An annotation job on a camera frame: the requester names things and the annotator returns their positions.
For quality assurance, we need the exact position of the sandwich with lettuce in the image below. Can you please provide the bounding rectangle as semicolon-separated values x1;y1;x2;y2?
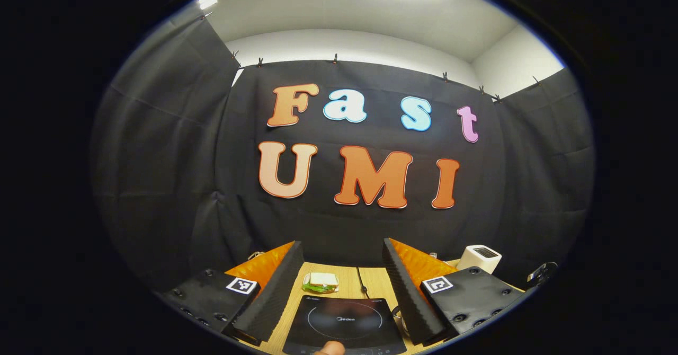
302;272;340;294

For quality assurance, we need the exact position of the steel pot with black handles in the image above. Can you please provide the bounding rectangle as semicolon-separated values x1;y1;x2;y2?
391;305;412;338

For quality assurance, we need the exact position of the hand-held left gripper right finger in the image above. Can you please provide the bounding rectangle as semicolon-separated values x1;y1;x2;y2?
382;237;526;347

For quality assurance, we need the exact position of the row of black cloth clips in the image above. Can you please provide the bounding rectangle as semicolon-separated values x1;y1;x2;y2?
200;11;542;104

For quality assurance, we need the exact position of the black induction cooktop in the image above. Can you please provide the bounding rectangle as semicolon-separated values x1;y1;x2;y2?
282;294;407;355

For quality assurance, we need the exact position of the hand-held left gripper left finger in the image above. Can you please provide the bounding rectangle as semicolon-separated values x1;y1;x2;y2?
159;240;305;347

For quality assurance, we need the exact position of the white toaster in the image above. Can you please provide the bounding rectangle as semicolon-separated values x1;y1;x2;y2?
457;244;503;275

